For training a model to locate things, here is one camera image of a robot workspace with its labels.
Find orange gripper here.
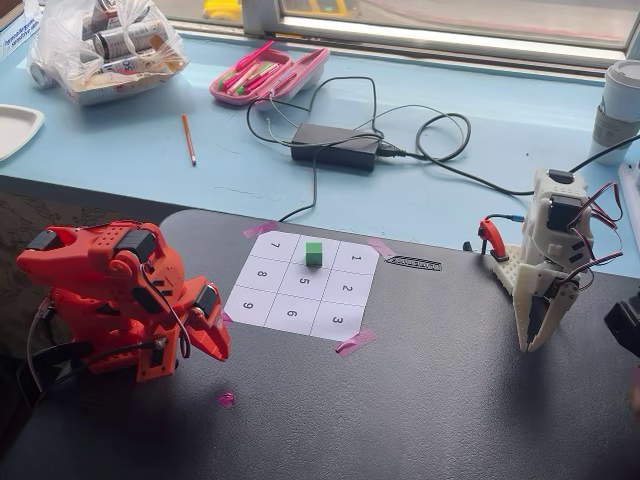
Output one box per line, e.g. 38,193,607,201
182,276,232,362

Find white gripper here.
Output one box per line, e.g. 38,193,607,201
514,262,584,354

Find green cube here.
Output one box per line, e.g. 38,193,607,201
303,240,325,268

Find white numbered grid paper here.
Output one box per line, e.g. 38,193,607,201
223,229,381,343

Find black device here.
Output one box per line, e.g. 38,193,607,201
603,287,640,359

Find orange curved clamp lever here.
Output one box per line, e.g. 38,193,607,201
477,215,511,262

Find black striped rectangular sticker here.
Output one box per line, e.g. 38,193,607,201
383,254,444,272

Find white power strip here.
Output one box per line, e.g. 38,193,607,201
618,159,640,209

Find orange pencil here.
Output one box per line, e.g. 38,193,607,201
180,112,197,167

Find black power adapter brick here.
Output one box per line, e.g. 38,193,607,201
289,122,382,172

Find paper coffee cup with lid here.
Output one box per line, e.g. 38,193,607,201
589,58,640,166

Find wooden pencil in case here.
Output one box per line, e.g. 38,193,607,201
227,62,274,95

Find pink marker pen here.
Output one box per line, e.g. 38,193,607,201
240,63,282,94

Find white food tray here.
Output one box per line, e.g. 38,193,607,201
67,69,189,107

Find pink pencil case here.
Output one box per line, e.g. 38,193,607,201
208,45,331,110

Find long pink pen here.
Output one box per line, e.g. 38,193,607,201
234,39,275,71

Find white paper plate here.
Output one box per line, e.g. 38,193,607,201
0,103,46,163

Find printed drink can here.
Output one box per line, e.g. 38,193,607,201
92,18,169,60

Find silver drink can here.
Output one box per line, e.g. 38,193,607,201
28,58,59,91

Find yellow car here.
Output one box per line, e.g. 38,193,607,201
202,0,360,20

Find clear plastic bag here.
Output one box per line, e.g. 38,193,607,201
28,0,190,107

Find blue white printed box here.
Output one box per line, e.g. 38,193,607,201
0,12,43,64

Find dark book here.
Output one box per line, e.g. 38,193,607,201
0,0,25,26

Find red black servo wires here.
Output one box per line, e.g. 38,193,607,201
567,180,626,291

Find black cable of white arm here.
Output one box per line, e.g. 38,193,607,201
569,132,640,175

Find thin black adapter cable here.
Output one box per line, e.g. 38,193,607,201
244,75,384,224

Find thick black adapter cable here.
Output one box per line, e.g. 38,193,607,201
372,103,535,196

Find white window frame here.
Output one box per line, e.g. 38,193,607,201
159,0,640,69

